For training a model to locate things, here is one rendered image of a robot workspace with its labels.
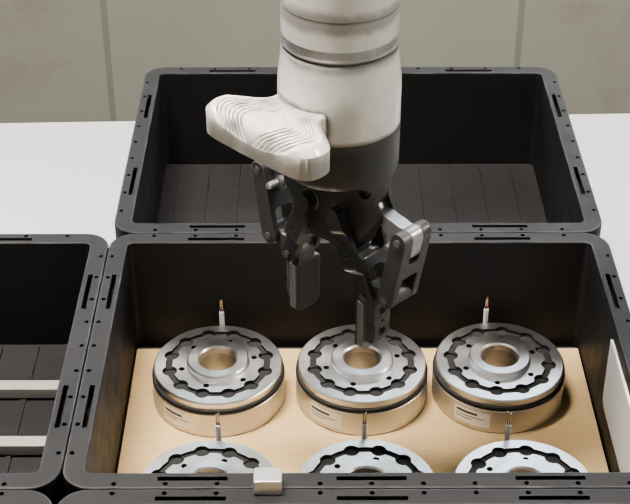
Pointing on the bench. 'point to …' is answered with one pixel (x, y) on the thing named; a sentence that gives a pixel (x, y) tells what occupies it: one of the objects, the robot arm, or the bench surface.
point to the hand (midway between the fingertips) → (337, 304)
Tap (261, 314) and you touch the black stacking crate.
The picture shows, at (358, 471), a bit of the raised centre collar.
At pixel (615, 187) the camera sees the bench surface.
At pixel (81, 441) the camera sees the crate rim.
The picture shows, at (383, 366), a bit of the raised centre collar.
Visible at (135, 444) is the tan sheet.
